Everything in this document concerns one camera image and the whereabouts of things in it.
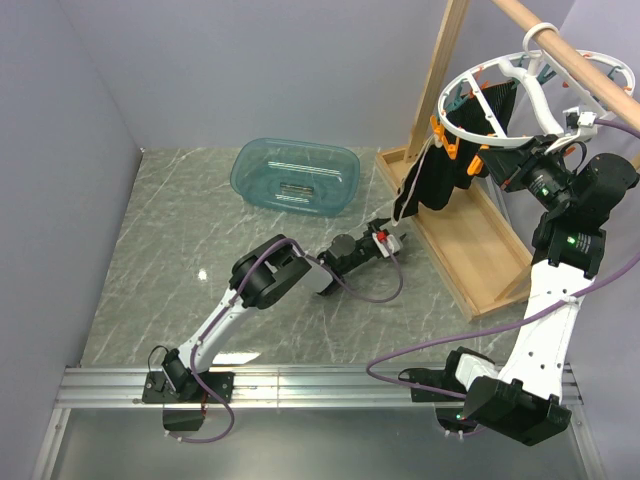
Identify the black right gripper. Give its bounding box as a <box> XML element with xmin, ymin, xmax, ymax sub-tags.
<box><xmin>477</xmin><ymin>134</ymin><xmax>573</xmax><ymax>213</ymax></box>

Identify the orange hanger clip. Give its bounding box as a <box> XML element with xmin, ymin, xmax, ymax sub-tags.
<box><xmin>466</xmin><ymin>145</ymin><xmax>489</xmax><ymax>178</ymax></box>
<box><xmin>430</xmin><ymin>115</ymin><xmax>460</xmax><ymax>160</ymax></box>

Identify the black underwear beige waistband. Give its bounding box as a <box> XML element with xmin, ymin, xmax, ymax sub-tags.
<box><xmin>392</xmin><ymin>135</ymin><xmax>480</xmax><ymax>224</ymax></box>

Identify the white round clip hanger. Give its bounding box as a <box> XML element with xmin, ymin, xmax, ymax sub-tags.
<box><xmin>436</xmin><ymin>22</ymin><xmax>639</xmax><ymax>147</ymax></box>

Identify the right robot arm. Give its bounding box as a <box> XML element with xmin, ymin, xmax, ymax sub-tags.
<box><xmin>440</xmin><ymin>137</ymin><xmax>639</xmax><ymax>446</ymax></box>

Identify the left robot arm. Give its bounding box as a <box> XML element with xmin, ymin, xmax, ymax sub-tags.
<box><xmin>142</xmin><ymin>218</ymin><xmax>404</xmax><ymax>404</ymax></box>

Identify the black hanging underwear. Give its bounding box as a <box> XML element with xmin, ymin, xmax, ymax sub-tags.
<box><xmin>447</xmin><ymin>80</ymin><xmax>517</xmax><ymax>189</ymax></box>

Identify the teal hanger clip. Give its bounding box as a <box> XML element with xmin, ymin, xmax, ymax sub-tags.
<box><xmin>444</xmin><ymin>94</ymin><xmax>469</xmax><ymax>115</ymax></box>

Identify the teal transparent plastic bin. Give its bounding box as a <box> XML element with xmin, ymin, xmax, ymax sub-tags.
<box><xmin>230</xmin><ymin>138</ymin><xmax>360</xmax><ymax>217</ymax></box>

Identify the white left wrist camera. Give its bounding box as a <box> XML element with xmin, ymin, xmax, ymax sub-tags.
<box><xmin>372</xmin><ymin>233</ymin><xmax>398</xmax><ymax>258</ymax></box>

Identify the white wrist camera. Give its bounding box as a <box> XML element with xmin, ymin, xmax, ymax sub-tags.
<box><xmin>372</xmin><ymin>233</ymin><xmax>398</xmax><ymax>258</ymax></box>
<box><xmin>545</xmin><ymin>106</ymin><xmax>597</xmax><ymax>155</ymax></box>

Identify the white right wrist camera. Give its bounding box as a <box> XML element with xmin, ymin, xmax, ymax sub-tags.
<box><xmin>545</xmin><ymin>106</ymin><xmax>597</xmax><ymax>155</ymax></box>

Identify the wooden drying rack frame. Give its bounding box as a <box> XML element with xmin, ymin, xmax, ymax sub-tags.
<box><xmin>376</xmin><ymin>1</ymin><xmax>639</xmax><ymax>320</ymax></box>

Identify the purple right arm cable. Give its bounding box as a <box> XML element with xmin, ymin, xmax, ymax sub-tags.
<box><xmin>365</xmin><ymin>117</ymin><xmax>640</xmax><ymax>437</ymax></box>

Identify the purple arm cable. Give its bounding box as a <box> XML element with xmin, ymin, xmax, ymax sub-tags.
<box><xmin>167</xmin><ymin>237</ymin><xmax>405</xmax><ymax>444</ymax></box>
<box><xmin>365</xmin><ymin>117</ymin><xmax>640</xmax><ymax>437</ymax></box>

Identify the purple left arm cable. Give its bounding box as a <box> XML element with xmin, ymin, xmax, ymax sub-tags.
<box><xmin>167</xmin><ymin>237</ymin><xmax>405</xmax><ymax>444</ymax></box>

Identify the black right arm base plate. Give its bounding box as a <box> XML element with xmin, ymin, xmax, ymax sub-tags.
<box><xmin>399</xmin><ymin>368</ymin><xmax>461</xmax><ymax>404</ymax></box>

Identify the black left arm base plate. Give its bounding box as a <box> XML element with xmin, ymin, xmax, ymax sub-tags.
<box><xmin>141</xmin><ymin>371</ymin><xmax>234</xmax><ymax>404</ymax></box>

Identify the aluminium mounting rail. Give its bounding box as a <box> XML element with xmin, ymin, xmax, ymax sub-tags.
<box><xmin>34</xmin><ymin>365</ymin><xmax>588</xmax><ymax>479</ymax></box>

